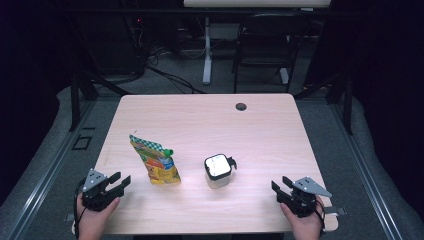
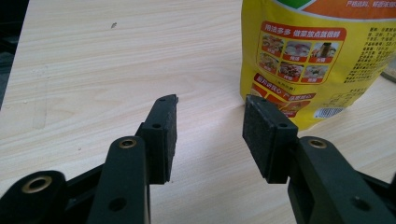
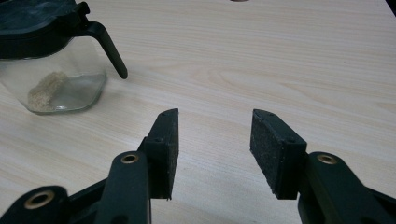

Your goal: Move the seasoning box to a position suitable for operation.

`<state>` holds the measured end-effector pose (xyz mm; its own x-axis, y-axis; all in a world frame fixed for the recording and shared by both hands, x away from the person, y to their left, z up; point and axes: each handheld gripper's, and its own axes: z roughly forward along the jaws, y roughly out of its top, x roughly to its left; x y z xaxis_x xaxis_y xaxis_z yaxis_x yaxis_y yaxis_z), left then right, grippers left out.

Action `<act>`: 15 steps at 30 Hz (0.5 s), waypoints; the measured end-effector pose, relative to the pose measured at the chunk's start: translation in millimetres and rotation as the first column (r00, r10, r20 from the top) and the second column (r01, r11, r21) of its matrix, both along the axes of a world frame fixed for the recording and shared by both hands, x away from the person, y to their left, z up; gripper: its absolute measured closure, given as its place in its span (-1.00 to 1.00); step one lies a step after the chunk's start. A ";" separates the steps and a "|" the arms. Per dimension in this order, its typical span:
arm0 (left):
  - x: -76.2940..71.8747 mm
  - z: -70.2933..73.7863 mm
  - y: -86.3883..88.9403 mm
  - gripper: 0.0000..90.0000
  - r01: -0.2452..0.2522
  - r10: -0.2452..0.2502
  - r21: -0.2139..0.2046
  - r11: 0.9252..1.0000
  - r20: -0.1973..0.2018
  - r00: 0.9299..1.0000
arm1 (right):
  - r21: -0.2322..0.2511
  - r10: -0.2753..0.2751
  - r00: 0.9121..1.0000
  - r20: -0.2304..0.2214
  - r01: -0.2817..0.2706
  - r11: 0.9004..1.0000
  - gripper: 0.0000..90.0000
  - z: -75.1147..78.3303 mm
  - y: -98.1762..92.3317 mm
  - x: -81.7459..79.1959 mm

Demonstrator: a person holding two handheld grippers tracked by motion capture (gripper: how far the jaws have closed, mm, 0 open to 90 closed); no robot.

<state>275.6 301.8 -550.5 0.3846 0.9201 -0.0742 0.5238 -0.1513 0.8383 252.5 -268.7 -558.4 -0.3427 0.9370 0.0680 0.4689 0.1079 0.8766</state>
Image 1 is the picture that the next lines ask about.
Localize white desk with metal legs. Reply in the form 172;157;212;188
183;0;332;86

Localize person's right hand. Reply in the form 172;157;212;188
280;196;326;240

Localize yellow green spout pouch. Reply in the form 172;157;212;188
129;134;182;186

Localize black metal frame stand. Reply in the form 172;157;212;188
68;69;131;133
293;71;354;136

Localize black folding chair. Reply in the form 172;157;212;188
232;13;309;94

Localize black floor cables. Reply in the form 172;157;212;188
146;64;208;95

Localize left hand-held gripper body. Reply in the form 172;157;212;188
81;168;116;213

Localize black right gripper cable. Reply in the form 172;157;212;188
313;199;326;232

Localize person's left hand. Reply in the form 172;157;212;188
75;194;121;240

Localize dark equipment with red light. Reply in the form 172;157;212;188
83;13;149;76

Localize clear container with black lid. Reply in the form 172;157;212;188
203;153;238;190

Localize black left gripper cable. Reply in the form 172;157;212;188
73;179;88;240

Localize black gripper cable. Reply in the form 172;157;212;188
73;179;88;240
313;199;326;232

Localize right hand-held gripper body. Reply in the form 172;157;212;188
283;176;333;218

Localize grey metal floor rail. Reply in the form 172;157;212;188
329;103;404;240
6;99;98;240

